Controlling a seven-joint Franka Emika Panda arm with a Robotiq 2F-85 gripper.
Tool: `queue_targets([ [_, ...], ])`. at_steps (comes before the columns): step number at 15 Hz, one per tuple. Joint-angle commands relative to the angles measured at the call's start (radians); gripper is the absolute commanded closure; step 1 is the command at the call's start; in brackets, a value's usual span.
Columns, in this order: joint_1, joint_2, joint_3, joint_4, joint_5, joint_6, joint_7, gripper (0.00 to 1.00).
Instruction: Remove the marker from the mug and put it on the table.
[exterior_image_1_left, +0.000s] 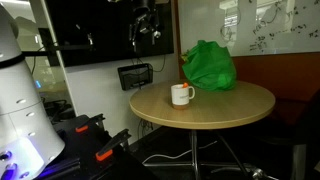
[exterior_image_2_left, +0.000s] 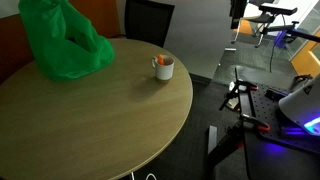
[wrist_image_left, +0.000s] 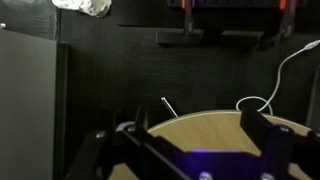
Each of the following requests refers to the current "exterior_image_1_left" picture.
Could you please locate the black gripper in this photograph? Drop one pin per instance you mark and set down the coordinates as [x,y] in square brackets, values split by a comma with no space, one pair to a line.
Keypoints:
[146,20]

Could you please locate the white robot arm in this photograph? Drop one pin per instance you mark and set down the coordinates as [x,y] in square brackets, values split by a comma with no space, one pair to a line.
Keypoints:
[33,148]

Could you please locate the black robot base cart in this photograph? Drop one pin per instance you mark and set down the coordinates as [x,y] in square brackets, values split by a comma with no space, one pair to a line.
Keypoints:
[78,162]

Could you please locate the white ceramic mug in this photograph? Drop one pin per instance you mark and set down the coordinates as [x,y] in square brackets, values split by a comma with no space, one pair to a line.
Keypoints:
[181,95]

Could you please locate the green fabric bag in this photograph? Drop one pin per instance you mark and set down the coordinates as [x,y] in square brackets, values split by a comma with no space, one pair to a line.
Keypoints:
[209,66]

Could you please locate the whiteboard with writing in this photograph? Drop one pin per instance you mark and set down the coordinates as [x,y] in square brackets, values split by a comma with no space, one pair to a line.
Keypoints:
[252,27]

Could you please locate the round wooden table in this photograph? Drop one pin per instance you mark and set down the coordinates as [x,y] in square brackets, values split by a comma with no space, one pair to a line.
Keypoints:
[209,110]

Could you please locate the black clamp orange tip far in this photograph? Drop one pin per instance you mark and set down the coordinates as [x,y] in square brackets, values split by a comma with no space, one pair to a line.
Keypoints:
[85,121]

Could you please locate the black clamp orange tip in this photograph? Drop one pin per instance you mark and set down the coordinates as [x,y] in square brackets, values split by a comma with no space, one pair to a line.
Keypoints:
[107,150]
[85,121]

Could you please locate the black clamp orange tip near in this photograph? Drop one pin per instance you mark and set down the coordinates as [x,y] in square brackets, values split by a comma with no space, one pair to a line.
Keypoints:
[107,150]

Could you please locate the orange upholstered bench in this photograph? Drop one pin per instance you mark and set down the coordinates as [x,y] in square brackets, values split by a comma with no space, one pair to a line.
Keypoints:
[292,78]

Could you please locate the black wall file holder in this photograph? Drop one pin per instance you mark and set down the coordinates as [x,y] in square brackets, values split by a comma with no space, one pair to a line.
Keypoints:
[135,75]

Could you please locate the black wall monitor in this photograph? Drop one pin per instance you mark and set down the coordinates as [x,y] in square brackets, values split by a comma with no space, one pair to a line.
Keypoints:
[96,31]

